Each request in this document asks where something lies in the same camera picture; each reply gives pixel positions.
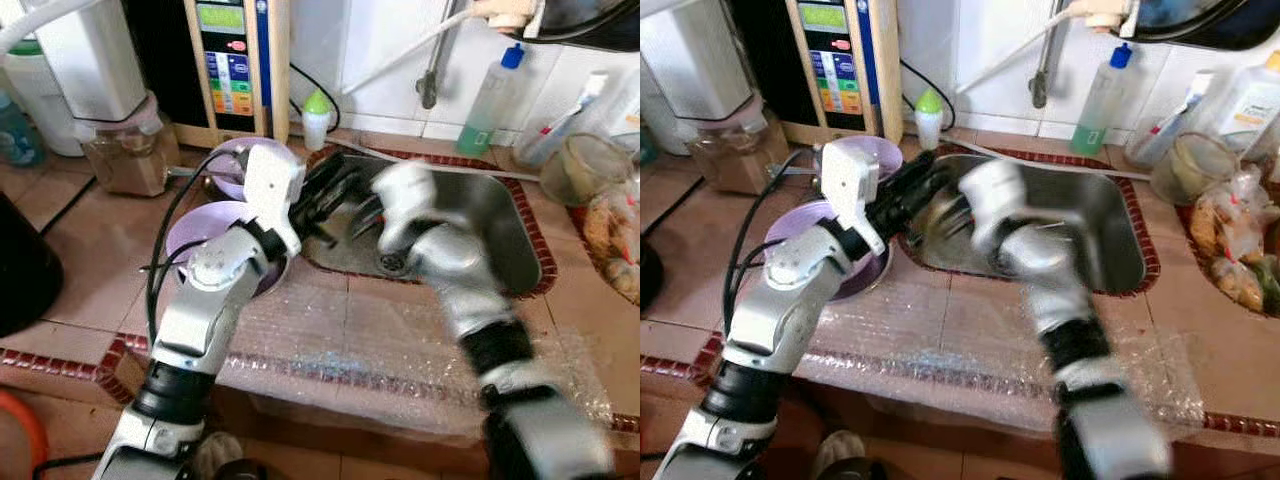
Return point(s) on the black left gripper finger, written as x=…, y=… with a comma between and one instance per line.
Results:
x=343, y=210
x=925, y=212
x=340, y=172
x=922, y=170

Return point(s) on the purple plastic bowl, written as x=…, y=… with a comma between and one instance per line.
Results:
x=790, y=228
x=885, y=155
x=195, y=225
x=228, y=165

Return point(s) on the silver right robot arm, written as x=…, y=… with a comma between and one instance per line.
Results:
x=1060, y=290
x=470, y=290

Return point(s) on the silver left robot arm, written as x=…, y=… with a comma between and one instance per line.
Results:
x=800, y=290
x=215, y=290

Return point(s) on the small white bottle green cap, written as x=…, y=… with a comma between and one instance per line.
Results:
x=316, y=125
x=929, y=125

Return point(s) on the clear bubble wrap sheet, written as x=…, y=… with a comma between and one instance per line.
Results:
x=960, y=340
x=380, y=340

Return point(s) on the metal faucet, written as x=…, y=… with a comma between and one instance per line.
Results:
x=1042, y=85
x=432, y=85

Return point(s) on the water ionizer control panel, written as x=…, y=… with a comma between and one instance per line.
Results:
x=235, y=70
x=840, y=70

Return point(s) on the stainless steel sink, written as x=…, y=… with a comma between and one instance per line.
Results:
x=500, y=230
x=1110, y=230

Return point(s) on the green soap bottle blue cap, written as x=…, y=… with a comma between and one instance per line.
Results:
x=485, y=115
x=1095, y=115

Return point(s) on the glass jar with brown contents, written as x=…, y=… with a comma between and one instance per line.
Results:
x=125, y=160
x=730, y=160

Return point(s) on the white tube with red stripe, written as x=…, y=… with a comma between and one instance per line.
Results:
x=560, y=125
x=1170, y=125

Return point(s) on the plastic bag of snacks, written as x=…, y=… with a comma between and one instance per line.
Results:
x=612, y=240
x=1235, y=240

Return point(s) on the white water filter unit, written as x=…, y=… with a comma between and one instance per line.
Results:
x=85, y=60
x=690, y=60

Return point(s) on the black electric kettle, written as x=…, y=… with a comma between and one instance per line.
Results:
x=25, y=270
x=650, y=275

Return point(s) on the white canister green lid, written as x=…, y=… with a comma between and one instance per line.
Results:
x=40, y=100

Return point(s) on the teal plastic bottle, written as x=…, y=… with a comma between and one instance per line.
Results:
x=18, y=135

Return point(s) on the white labelled plastic bottle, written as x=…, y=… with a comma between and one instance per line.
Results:
x=1250, y=105

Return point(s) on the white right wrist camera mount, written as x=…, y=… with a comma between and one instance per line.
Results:
x=405, y=195
x=995, y=195

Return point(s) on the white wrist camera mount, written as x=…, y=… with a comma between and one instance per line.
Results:
x=995, y=195
x=405, y=195
x=270, y=185
x=850, y=185

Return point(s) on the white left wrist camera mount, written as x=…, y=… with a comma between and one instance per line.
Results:
x=850, y=185
x=270, y=185

